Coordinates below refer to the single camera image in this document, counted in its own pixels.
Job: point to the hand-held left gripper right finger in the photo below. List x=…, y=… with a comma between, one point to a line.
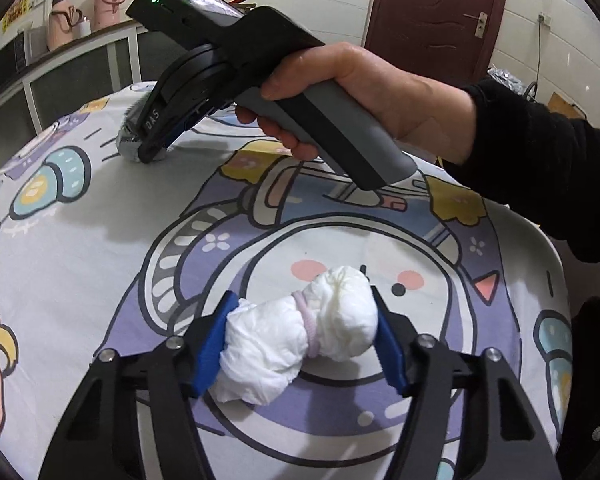
x=390, y=355

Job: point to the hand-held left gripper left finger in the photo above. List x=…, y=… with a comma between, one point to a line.
x=215, y=345

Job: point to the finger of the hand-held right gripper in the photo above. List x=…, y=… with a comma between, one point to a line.
x=182, y=127
x=152, y=120

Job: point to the white tissue bundle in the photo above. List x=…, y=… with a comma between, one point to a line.
x=340, y=320

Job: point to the person's right hand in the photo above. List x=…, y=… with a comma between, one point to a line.
x=390, y=95

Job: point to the glass door sideboard cabinet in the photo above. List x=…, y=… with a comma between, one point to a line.
x=60, y=90

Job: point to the white bottle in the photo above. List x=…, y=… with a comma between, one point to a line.
x=85, y=29

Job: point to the microwave oven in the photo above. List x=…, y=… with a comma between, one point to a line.
x=22, y=50

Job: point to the cartoon printed tablecloth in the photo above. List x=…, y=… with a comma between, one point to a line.
x=80, y=260

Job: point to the black chair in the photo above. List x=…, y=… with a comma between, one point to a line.
x=597, y=385

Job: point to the brown wooden door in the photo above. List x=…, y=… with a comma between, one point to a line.
x=430, y=10

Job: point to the yellow wall poster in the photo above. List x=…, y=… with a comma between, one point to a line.
x=17, y=7

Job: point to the wall socket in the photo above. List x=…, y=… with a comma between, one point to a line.
x=545, y=17

